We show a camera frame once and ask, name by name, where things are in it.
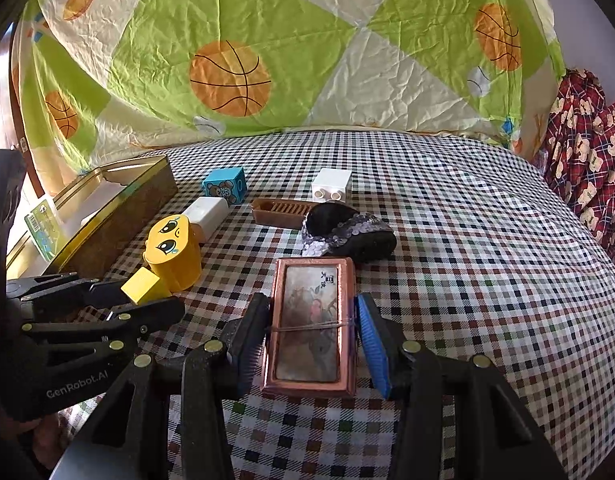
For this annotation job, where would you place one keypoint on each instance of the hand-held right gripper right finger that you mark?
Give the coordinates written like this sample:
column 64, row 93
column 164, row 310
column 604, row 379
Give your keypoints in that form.
column 372, row 345

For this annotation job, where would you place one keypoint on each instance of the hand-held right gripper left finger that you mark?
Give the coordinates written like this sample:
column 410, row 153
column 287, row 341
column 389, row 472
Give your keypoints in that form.
column 251, row 355

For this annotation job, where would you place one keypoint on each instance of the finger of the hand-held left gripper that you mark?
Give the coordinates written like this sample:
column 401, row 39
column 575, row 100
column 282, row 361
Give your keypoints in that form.
column 67, row 287
column 137, row 317

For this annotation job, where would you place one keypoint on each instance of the small yellow block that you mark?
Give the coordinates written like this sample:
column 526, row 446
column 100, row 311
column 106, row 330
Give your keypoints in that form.
column 143, row 285

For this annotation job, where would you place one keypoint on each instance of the pink framed picture box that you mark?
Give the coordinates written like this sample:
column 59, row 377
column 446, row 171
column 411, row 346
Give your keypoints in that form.
column 307, row 330

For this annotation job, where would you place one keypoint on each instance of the yellow face block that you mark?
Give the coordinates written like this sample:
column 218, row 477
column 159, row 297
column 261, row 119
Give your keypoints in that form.
column 175, row 250

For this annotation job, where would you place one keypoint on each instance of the gold tin box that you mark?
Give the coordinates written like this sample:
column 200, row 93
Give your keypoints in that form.
column 127, row 210

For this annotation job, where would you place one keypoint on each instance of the white charger plug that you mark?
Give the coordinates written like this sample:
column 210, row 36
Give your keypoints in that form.
column 205, row 212

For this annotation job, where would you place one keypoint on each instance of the brown ridged holder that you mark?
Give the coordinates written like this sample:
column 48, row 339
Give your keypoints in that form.
column 282, row 211

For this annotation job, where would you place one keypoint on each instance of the green card case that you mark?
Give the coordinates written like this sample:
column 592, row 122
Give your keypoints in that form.
column 41, row 230

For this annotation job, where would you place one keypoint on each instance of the white paper sheet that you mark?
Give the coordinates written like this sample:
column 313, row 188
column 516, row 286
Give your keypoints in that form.
column 95, row 200

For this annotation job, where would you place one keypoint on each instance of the black sequined shoe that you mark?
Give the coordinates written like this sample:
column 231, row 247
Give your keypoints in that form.
column 352, row 237

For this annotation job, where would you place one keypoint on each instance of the checkered tablecloth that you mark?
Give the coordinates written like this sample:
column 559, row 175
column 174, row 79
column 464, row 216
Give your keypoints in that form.
column 487, row 270

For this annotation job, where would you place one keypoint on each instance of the blue cube block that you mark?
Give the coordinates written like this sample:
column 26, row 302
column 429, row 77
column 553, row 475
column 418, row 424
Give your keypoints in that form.
column 225, row 185

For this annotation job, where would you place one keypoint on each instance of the white building brick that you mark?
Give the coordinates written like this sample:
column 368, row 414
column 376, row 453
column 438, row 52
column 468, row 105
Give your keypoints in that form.
column 332, row 182

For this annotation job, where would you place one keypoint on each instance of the red plaid bear cloth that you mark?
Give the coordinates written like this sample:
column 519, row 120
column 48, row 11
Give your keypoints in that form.
column 587, row 160

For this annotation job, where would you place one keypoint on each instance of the basketball print blanket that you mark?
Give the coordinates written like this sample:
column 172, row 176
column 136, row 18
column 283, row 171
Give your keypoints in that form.
column 297, row 35

